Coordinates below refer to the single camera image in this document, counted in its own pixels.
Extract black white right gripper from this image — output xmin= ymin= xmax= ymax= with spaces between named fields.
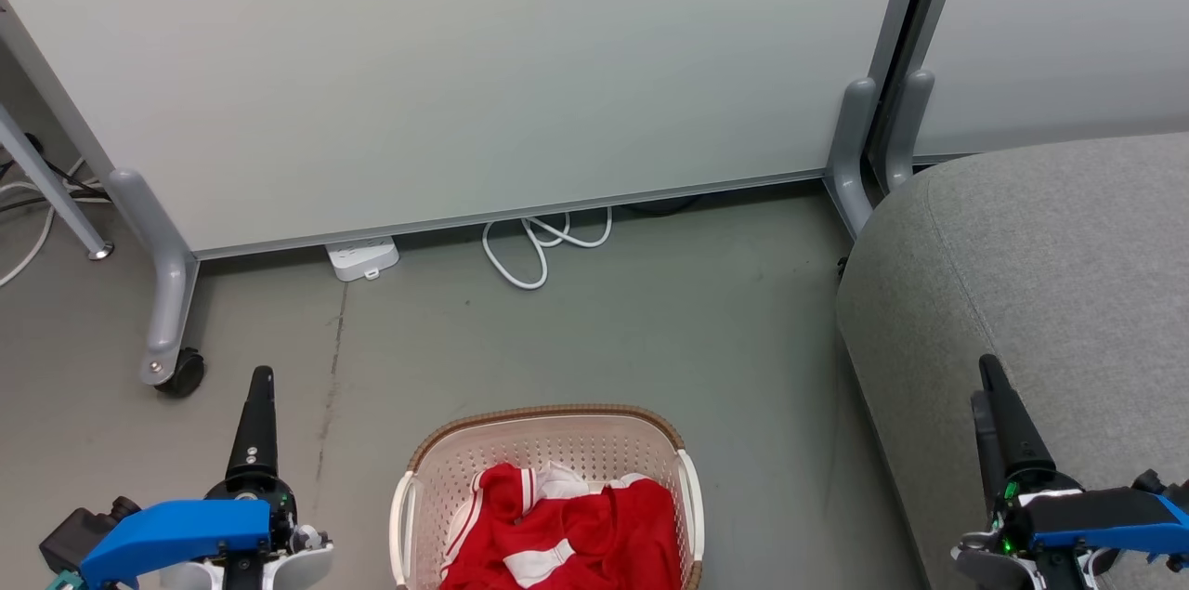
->
xmin=951 ymin=354 xmax=1117 ymax=590

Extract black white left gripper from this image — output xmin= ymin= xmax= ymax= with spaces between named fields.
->
xmin=186 ymin=365 xmax=334 ymax=590

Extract red and white garment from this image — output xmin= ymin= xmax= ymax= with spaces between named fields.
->
xmin=440 ymin=462 xmax=685 ymax=590

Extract grey fabric sofa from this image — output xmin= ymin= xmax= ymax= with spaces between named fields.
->
xmin=835 ymin=133 xmax=1189 ymax=590

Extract black caster wheel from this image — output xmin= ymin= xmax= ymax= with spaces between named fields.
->
xmin=152 ymin=347 xmax=207 ymax=400

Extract grey partition foot with caster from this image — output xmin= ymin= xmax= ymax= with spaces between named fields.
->
xmin=105 ymin=166 xmax=202 ymax=387

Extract white power strip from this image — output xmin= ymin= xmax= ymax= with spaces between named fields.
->
xmin=324 ymin=236 xmax=401 ymax=283

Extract beige perforated laundry basket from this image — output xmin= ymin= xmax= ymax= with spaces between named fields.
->
xmin=388 ymin=403 xmax=706 ymax=590

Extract grey metal table leg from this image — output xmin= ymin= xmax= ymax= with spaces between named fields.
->
xmin=0 ymin=100 xmax=116 ymax=262

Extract narrow white partition panel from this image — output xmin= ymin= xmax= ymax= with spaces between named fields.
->
xmin=915 ymin=0 xmax=1189 ymax=165

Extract large white partition panel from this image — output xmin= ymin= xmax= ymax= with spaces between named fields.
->
xmin=0 ymin=0 xmax=934 ymax=261

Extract thin white floor cable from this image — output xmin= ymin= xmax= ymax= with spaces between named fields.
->
xmin=0 ymin=157 xmax=91 ymax=290

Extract white looped power cable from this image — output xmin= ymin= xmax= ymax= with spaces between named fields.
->
xmin=480 ymin=206 xmax=615 ymax=292

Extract black floor cables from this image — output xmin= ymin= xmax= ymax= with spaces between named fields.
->
xmin=0 ymin=133 xmax=112 ymax=216

